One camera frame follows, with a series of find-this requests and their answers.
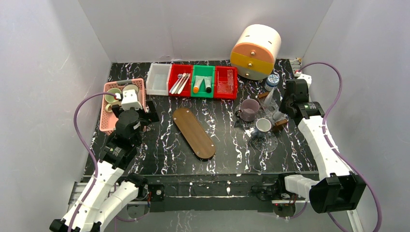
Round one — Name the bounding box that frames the red cap toothpaste tube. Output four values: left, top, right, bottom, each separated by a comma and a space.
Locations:
263, 87, 277, 107

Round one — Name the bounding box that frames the clear wooden-ended toothbrush holder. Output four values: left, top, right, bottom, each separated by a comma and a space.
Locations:
256, 92, 289, 133

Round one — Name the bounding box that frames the white toothbrush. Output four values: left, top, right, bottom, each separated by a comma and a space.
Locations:
172, 73, 186, 94
169, 74, 183, 94
175, 73, 190, 95

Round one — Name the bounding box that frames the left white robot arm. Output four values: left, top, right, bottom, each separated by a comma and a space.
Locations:
49, 101, 159, 232

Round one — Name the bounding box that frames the red toothbrush bin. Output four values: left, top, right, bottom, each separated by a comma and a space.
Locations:
168, 64, 193, 97

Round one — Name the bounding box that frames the brown oval wooden tray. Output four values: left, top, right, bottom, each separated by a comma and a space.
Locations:
172, 108, 216, 160

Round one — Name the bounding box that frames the orange cap toothpaste tube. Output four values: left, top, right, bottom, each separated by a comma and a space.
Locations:
192, 76, 204, 93

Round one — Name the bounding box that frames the clear oval acrylic tray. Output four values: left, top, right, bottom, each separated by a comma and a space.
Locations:
236, 109, 278, 152

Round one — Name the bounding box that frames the black cap toothpaste tube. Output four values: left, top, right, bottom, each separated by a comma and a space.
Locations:
204, 76, 213, 93

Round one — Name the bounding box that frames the green toothpaste bin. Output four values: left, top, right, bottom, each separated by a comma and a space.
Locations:
190, 65, 215, 98

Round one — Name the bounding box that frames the green ceramic mug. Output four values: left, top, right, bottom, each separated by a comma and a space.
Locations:
104, 88, 122, 112

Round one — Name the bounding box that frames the pink plastic basket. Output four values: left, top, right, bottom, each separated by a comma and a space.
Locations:
99, 78, 147, 135

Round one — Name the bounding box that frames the cream ceramic mug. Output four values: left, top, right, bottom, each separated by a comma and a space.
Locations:
122, 84, 139, 94

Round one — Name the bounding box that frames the blue white small jar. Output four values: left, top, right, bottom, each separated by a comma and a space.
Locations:
264, 74, 280, 91

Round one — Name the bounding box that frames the white plastic bin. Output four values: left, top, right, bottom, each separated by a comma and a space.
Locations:
146, 63, 172, 96

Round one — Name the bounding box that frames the purple ceramic mug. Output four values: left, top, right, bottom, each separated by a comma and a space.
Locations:
235, 99, 260, 122

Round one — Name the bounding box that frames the round drawer cabinet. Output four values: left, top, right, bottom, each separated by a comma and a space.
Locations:
230, 24, 281, 81

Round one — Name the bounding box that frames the red holder bin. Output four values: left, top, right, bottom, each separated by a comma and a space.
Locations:
213, 66, 238, 100

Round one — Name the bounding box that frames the clear acrylic holder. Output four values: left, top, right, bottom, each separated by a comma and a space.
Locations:
219, 70, 234, 93

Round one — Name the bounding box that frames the black front base bar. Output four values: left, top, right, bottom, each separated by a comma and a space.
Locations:
129, 174, 305, 215

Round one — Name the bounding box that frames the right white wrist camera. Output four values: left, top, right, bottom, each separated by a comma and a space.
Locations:
294, 71, 312, 88

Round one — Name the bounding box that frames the aluminium side rail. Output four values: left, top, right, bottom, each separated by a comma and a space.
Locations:
290, 58, 364, 232

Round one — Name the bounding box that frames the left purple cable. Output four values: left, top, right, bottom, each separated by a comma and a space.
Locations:
67, 92, 151, 232

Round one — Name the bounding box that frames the white blue-handled mug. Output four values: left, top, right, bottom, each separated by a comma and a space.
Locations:
250, 118, 272, 138

